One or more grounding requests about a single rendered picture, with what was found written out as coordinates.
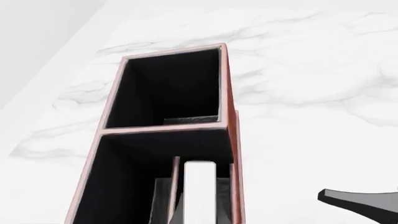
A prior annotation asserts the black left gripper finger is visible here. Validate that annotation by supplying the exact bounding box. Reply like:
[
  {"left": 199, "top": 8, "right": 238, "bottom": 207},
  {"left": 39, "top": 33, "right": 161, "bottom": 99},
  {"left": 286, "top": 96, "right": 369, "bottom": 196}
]
[{"left": 317, "top": 189, "right": 398, "bottom": 224}]

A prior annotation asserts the white book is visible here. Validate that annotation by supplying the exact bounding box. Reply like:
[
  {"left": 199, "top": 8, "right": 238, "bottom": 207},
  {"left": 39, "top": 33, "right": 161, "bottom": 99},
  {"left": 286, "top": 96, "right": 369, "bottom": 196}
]
[{"left": 183, "top": 160, "right": 218, "bottom": 224}]

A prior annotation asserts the red-brown desk caddy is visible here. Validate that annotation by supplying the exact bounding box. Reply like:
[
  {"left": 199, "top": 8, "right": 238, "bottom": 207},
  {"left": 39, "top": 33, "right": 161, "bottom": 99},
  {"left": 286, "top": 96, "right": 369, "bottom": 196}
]
[{"left": 64, "top": 42, "right": 246, "bottom": 224}]

